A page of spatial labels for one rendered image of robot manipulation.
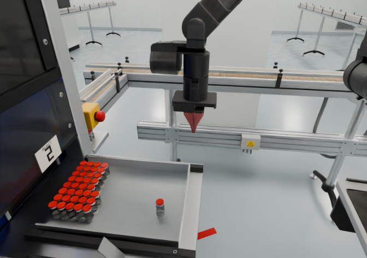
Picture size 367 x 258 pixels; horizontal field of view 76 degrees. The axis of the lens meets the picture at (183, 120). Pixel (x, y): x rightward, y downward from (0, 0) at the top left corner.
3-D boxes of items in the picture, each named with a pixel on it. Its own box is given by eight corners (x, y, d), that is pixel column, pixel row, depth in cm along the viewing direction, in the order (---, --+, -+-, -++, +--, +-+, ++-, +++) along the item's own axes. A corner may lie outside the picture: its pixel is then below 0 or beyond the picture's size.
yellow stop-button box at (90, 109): (74, 128, 84) (69, 110, 80) (84, 118, 90) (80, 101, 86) (94, 130, 83) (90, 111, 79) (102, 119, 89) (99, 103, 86)
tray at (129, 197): (39, 234, 57) (35, 224, 55) (89, 163, 79) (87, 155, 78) (178, 251, 53) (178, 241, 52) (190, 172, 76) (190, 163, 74)
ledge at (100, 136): (59, 151, 88) (58, 147, 88) (77, 132, 100) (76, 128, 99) (95, 154, 87) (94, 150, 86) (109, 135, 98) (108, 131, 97)
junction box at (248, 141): (240, 148, 157) (242, 138, 153) (240, 144, 161) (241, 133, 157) (259, 150, 156) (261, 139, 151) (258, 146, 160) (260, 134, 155)
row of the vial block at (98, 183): (75, 222, 60) (71, 209, 57) (105, 173, 75) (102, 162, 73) (83, 223, 59) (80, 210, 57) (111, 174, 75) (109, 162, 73)
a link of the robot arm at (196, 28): (205, 18, 44) (208, 17, 51) (144, 16, 45) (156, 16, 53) (201, 81, 48) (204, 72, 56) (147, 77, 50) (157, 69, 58)
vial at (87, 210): (84, 223, 59) (80, 210, 57) (88, 215, 61) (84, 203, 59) (92, 223, 59) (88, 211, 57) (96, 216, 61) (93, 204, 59)
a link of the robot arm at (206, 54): (209, 51, 47) (211, 45, 52) (175, 50, 48) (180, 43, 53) (207, 83, 51) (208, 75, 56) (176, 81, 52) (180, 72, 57)
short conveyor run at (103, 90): (71, 157, 88) (60, 121, 80) (34, 153, 90) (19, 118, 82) (131, 88, 147) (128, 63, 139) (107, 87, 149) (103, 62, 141)
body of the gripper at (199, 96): (176, 96, 60) (175, 68, 56) (216, 99, 59) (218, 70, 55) (171, 108, 55) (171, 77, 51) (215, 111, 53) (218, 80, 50)
